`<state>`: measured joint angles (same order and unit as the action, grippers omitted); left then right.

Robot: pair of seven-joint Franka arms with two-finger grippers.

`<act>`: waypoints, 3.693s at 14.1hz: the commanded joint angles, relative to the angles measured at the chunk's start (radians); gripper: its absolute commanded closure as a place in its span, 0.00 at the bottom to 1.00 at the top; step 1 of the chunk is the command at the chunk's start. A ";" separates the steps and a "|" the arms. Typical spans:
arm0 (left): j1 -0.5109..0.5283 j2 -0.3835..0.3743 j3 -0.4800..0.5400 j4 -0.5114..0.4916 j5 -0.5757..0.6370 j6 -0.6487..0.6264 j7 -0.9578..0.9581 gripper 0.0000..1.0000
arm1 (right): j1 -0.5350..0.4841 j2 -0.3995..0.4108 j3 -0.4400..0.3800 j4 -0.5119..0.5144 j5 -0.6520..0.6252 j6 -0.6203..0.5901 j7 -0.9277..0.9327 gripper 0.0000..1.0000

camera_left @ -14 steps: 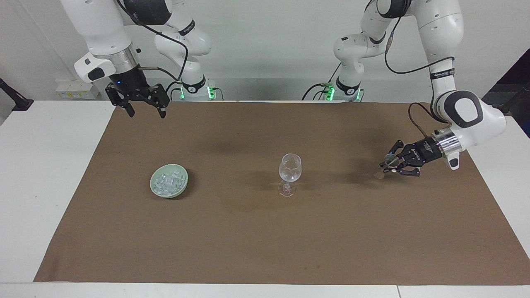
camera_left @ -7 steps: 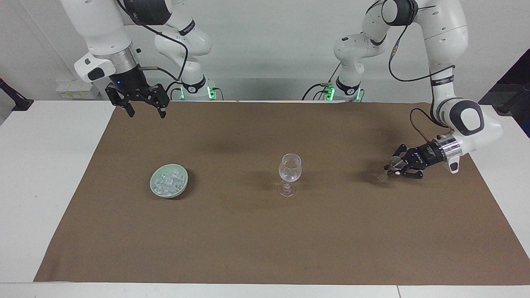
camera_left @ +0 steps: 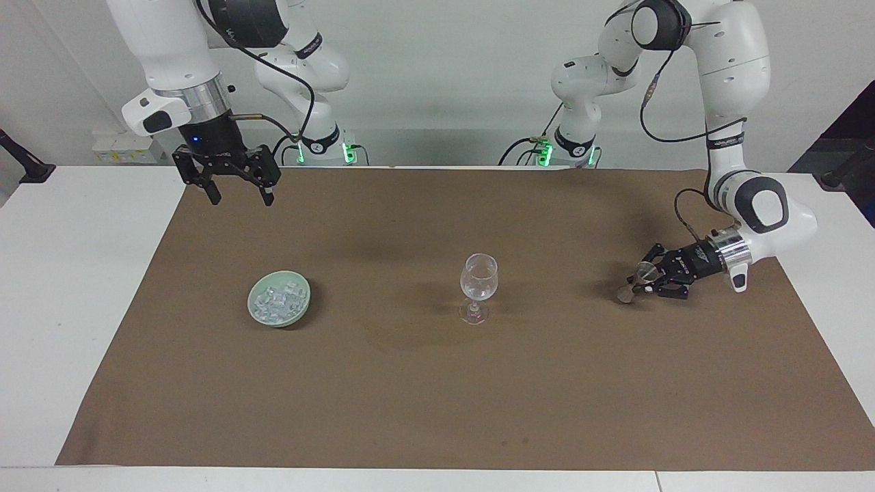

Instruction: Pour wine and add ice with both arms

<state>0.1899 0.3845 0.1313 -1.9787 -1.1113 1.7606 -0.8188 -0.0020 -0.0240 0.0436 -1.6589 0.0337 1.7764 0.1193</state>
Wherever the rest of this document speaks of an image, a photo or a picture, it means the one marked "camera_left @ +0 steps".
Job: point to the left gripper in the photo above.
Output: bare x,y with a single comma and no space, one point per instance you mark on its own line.
692,265

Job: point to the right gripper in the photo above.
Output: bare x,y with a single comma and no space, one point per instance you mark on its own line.
213,140

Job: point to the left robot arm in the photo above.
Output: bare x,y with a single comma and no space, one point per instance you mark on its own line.
731,61

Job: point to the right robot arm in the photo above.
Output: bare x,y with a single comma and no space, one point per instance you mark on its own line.
164,41

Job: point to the clear ice cubes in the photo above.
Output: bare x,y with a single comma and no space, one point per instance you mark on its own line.
275,299

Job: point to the clear stemmed wine glass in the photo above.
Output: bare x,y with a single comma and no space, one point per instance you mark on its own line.
479,277

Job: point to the pale green bowl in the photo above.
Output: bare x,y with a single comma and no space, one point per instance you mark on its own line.
301,306

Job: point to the black stand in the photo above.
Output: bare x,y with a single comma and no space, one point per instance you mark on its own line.
844,171
27,167

